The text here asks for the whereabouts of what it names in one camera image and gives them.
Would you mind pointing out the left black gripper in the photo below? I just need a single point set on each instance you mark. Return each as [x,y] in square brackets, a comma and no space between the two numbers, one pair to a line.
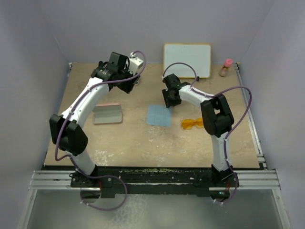
[127,88]

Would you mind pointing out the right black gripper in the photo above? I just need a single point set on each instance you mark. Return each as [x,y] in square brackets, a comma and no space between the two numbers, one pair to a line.
[168,104]

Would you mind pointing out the blue cleaning cloth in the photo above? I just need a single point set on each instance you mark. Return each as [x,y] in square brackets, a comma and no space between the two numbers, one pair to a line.
[159,115]

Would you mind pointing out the pink glasses case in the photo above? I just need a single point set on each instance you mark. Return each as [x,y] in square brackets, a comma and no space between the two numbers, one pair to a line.
[107,114]

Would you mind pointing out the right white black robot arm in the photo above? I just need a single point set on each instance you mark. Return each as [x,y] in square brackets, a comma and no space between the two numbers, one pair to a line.
[217,119]

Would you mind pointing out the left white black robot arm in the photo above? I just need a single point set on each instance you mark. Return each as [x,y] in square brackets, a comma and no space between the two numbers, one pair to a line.
[67,128]

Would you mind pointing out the orange sunglasses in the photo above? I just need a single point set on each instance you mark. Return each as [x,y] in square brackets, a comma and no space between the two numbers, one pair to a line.
[190,123]

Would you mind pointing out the blue black stapler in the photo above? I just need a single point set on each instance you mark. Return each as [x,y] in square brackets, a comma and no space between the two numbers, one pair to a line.
[100,64]

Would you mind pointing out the small whiteboard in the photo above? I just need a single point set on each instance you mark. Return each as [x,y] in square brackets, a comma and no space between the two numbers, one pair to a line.
[185,59]

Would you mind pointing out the pink capped small bottle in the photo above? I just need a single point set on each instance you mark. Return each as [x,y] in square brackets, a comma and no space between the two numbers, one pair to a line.
[227,64]

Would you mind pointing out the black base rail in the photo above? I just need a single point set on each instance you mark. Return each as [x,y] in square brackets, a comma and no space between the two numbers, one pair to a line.
[198,181]

